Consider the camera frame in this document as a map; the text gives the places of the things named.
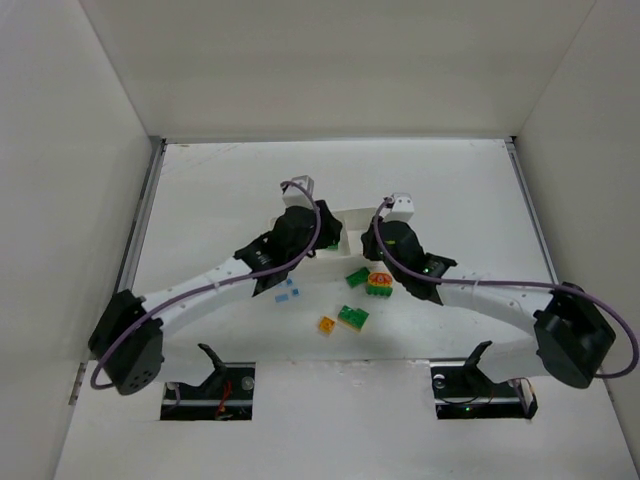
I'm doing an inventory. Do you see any green long lego brick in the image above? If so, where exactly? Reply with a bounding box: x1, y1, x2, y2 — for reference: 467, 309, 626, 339
345, 267, 370, 288

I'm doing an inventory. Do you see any small orange lego brick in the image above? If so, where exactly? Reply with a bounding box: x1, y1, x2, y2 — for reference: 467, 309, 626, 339
318, 317, 336, 335

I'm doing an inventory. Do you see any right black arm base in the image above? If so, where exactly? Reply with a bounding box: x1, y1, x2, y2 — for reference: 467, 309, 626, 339
430, 341, 538, 420

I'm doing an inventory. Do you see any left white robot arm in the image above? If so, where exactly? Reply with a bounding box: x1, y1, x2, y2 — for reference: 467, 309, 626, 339
88, 200, 343, 396

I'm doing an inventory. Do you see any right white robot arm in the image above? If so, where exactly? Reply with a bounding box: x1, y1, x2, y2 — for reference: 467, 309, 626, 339
360, 217, 616, 389

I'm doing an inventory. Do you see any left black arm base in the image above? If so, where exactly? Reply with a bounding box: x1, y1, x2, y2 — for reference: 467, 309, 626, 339
160, 343, 256, 422

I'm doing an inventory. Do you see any white three-compartment bin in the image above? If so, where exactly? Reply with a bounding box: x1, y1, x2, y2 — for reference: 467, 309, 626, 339
315, 207, 376, 260

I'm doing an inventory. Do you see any orange flower green lego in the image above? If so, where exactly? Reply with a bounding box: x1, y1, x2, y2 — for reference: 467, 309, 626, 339
365, 272, 393, 298

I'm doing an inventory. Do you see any green yellow stacked lego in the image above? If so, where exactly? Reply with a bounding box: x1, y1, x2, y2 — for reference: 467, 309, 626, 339
338, 305, 369, 332

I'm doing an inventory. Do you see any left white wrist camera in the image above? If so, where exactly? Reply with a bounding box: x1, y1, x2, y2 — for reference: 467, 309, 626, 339
281, 175, 314, 209

